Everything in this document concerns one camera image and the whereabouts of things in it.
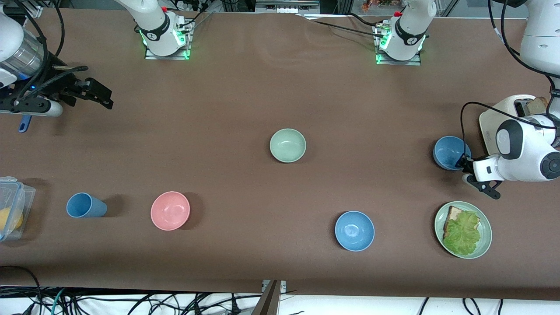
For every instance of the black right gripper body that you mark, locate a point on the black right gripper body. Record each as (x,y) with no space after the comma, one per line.
(58,87)

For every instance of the blue bowl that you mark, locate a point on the blue bowl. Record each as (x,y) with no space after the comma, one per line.
(354,230)
(446,151)

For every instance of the pale green bowl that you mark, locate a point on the pale green bowl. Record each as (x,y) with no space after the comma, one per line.
(288,145)

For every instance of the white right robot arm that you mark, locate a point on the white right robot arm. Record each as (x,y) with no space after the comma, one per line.
(151,17)

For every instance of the pink bowl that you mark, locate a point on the pink bowl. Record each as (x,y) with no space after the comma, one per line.
(170,210)

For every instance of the cream white toaster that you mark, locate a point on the cream white toaster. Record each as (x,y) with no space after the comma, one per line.
(488,127)

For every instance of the brown bread slice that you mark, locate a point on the brown bread slice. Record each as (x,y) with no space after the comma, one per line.
(453,214)

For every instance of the pale green plate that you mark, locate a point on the pale green plate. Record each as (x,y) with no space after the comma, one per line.
(485,238)

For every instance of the green lettuce leaf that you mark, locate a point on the green lettuce leaf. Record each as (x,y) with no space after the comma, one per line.
(463,234)

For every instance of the toast slice in toaster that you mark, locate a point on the toast slice in toaster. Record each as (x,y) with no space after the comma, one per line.
(537,105)

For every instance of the blue cup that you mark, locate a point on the blue cup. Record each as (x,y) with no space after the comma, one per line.
(85,205)

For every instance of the clear plastic food container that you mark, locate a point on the clear plastic food container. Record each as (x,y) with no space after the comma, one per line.
(26,197)

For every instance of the yellow food item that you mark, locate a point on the yellow food item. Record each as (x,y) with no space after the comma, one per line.
(11,221)

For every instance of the brown table cover sheet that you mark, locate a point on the brown table cover sheet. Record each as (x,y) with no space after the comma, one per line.
(280,96)

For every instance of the grey equipment box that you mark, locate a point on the grey equipment box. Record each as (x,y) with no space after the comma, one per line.
(286,6)

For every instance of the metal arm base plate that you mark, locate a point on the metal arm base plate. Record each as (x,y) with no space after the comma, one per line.
(168,57)
(398,63)

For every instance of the metal table bracket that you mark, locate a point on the metal table bracket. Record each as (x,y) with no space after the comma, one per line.
(282,285)

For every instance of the dark mounting post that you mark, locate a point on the dark mounting post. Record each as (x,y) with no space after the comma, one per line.
(267,302)

